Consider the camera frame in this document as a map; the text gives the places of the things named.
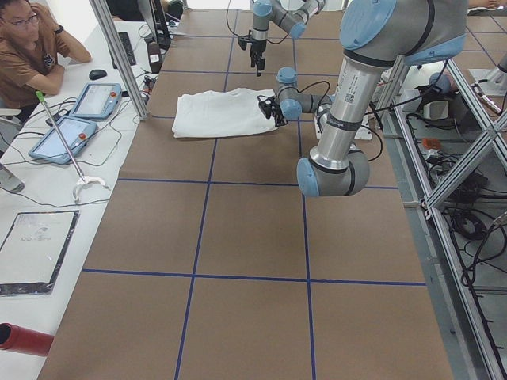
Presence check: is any aluminium frame rack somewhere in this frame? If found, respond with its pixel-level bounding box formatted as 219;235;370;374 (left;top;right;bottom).
379;51;506;379

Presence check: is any aluminium frame post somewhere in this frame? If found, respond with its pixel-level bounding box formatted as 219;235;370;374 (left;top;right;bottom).
89;0;147;121

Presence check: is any seated person brown shirt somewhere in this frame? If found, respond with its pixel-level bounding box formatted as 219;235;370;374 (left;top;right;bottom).
1;1;92;109

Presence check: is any upper blue teach pendant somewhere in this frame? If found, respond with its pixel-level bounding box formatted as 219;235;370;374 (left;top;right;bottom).
69;82;122;120

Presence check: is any orange small box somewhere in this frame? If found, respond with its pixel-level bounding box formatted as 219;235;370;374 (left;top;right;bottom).
421;138;441;150

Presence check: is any black keyboard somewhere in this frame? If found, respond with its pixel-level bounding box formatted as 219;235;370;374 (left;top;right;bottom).
118;32;136;66

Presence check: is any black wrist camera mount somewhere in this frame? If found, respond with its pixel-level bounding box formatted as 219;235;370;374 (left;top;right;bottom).
257;95;274;119
237;30;253;51

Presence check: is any white-tipped reacher grabber stick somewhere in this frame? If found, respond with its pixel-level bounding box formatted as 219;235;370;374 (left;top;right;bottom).
35;90;111;205

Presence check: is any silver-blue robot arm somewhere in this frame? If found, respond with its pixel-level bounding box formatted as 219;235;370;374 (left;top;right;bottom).
238;0;326;76
276;1;468;197

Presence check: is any blue teach pendant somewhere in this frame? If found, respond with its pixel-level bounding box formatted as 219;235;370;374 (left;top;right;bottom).
69;82;122;120
28;115;98;166

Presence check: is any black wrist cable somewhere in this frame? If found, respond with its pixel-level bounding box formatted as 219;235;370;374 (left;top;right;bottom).
226;0;294;45
295;80;385;163

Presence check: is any white long-sleeve printed t-shirt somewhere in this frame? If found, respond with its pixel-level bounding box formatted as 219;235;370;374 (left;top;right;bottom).
172;88;276;138

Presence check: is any lower blue teach pendant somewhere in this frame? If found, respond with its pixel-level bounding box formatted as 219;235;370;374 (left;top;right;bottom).
28;115;98;166

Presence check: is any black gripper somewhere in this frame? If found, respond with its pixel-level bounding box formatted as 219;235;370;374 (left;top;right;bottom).
264;97;288;127
250;39;265;76

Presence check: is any red bottle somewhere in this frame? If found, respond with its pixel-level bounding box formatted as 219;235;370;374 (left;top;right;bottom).
1;323;54;356

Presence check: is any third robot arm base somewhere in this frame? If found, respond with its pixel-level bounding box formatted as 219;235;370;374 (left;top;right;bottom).
468;55;506;97

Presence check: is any black computer mouse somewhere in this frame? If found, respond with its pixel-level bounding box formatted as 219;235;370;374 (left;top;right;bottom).
89;69;108;81

